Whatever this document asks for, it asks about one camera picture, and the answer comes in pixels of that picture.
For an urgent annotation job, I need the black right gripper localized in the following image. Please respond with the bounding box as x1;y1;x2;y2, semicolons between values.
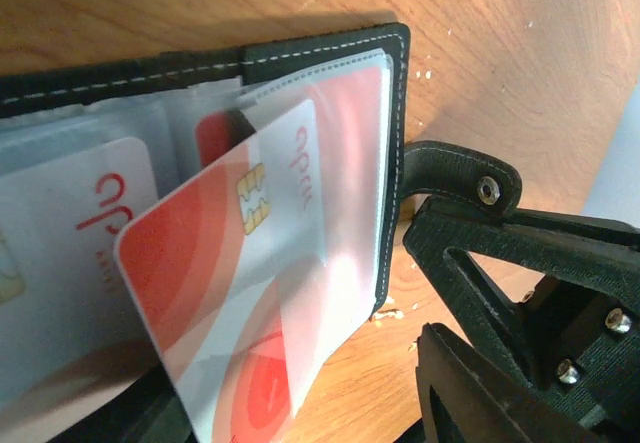
403;197;639;433

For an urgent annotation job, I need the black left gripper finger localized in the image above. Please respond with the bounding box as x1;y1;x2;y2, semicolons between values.
416;323;605;442

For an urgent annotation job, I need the red white card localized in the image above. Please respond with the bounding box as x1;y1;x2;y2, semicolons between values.
196;56;392;418
116;98;331;442
1;137;158;442

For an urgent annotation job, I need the black card holder wallet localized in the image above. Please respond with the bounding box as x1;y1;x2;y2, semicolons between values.
1;23;521;442

